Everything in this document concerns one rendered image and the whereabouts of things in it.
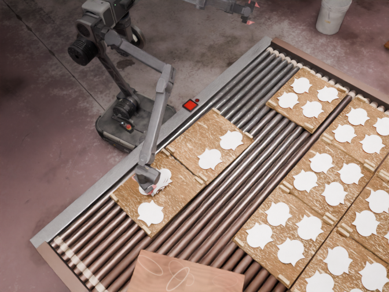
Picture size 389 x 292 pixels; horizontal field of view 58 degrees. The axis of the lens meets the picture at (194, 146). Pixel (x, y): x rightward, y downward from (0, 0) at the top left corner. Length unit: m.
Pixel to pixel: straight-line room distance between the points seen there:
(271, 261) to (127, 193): 0.84
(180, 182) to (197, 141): 0.29
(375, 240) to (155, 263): 1.10
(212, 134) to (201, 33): 2.23
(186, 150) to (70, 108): 1.89
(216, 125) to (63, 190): 1.60
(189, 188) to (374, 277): 1.00
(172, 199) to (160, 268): 0.41
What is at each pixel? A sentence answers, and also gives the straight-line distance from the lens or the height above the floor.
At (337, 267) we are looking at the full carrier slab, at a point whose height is 0.95.
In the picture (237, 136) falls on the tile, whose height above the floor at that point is 0.95.
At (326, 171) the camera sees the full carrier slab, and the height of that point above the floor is 0.95.
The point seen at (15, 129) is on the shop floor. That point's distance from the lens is 3.80.
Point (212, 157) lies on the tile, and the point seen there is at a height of 0.95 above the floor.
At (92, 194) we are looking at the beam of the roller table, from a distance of 2.07.
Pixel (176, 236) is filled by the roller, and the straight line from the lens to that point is 1.88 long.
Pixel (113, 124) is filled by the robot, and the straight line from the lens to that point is 3.15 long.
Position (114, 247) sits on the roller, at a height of 0.92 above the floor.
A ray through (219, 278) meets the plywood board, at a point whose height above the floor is 1.04.
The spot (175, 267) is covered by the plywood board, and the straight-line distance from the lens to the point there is 1.71.
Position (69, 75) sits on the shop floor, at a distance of 4.03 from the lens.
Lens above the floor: 2.70
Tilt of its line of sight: 58 degrees down
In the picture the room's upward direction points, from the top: 4 degrees counter-clockwise
